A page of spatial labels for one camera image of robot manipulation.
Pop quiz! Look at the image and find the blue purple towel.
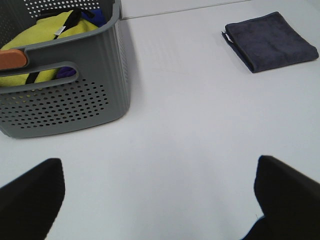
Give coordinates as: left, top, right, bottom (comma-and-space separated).
55, 8, 107, 79

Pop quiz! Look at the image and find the yellow-green towel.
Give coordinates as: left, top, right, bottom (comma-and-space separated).
0, 8, 98, 88

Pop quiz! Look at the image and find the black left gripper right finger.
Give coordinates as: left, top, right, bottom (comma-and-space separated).
243, 155, 320, 240

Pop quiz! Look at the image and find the grey perforated plastic basket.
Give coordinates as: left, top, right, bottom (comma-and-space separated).
0, 0, 130, 138

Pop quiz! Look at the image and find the black strap with label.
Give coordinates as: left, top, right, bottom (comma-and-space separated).
24, 8, 96, 85

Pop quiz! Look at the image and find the dark navy towel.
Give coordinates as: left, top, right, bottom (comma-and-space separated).
221, 11, 319, 73

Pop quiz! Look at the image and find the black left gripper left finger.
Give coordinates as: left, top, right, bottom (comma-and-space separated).
0, 158, 66, 240

